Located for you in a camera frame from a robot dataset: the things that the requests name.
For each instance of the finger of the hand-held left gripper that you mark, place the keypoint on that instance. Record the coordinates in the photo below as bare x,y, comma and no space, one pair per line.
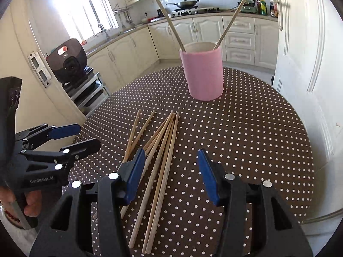
65,131
85,146

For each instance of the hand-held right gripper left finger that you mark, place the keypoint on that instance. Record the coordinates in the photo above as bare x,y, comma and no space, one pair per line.
135,176

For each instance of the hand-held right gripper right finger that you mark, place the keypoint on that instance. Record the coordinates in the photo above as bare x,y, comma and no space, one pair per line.
210,178

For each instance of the pile of wooden chopsticks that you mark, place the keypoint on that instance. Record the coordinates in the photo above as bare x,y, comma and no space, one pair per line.
166,171

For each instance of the pink chopstick cup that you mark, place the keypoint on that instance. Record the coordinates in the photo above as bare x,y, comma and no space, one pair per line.
203,75

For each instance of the long wooden chopstick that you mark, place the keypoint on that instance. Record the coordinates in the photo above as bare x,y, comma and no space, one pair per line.
231,21
165,16

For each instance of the person's left forearm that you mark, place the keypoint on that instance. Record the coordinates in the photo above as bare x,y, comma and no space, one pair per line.
18,238

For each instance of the person's left hand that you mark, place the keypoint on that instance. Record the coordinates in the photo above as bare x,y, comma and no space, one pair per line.
32,203

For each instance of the metal shelf rack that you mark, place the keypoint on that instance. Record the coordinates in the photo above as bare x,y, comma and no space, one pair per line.
91,96

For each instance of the black rice cooker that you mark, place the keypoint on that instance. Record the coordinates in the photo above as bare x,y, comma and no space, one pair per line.
69,61

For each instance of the chrome faucet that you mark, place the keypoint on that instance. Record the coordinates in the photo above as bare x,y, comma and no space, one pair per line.
103,30

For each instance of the kitchen window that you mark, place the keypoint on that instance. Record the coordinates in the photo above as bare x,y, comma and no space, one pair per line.
80,8

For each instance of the red container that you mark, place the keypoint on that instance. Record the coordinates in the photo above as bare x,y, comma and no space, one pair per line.
155,19

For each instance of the cream kitchen base cabinets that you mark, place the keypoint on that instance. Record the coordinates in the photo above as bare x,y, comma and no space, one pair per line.
203,30

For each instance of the white door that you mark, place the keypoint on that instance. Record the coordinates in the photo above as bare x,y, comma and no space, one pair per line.
302,59

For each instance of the gas stove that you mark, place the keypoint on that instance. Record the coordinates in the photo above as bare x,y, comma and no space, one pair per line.
198,10

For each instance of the steel wok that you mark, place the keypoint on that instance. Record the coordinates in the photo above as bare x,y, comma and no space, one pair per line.
187,4

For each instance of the green kitchen appliance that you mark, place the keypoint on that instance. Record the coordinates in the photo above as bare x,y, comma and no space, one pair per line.
250,5

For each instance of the green bottle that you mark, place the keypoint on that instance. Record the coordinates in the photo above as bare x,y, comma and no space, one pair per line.
262,6

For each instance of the dark sauce bottle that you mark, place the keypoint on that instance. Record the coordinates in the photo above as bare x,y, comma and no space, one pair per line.
272,8

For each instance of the orange sauce bottle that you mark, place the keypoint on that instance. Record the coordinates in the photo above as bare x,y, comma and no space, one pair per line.
276,9

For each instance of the hanging utensil rail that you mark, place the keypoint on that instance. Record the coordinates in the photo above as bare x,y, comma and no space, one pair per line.
126,16

